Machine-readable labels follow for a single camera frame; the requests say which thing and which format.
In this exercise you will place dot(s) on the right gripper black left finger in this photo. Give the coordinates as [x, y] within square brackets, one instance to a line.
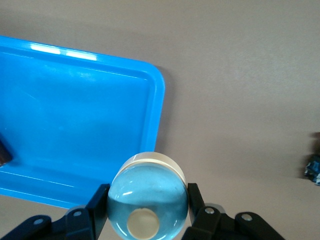
[82, 222]

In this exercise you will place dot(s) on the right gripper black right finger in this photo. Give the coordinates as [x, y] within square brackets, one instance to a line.
[207, 225]

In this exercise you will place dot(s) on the blue call bell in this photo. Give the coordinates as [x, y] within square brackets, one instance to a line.
[150, 180]

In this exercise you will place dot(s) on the blue plastic tray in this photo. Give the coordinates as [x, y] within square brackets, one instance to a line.
[75, 120]

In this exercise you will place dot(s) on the red mushroom button blue body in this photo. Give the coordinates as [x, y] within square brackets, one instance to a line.
[313, 170]

